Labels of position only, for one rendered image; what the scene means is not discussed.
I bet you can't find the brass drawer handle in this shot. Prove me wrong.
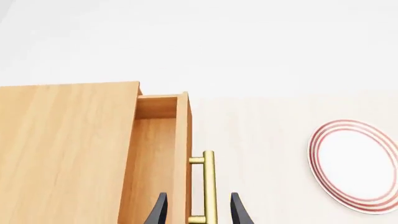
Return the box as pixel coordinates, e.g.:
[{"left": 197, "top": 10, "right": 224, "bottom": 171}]
[{"left": 188, "top": 150, "right": 218, "bottom": 224}]

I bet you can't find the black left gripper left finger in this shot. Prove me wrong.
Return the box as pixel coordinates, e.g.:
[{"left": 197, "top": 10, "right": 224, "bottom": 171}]
[{"left": 144, "top": 192, "right": 169, "bottom": 224}]

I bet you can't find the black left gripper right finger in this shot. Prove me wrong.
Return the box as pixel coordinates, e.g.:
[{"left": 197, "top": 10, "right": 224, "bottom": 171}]
[{"left": 230, "top": 192, "right": 256, "bottom": 224}]

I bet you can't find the wooden cabinet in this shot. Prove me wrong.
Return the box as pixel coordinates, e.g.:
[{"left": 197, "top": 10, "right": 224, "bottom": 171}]
[{"left": 0, "top": 80, "right": 144, "bottom": 224}]

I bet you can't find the wooden drawer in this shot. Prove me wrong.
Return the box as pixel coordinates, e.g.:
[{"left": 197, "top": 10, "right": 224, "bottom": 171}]
[{"left": 117, "top": 91, "right": 193, "bottom": 224}]

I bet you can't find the white plate with red rings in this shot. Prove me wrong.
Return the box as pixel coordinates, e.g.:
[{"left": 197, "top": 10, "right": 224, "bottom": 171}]
[{"left": 307, "top": 119, "right": 398, "bottom": 215}]

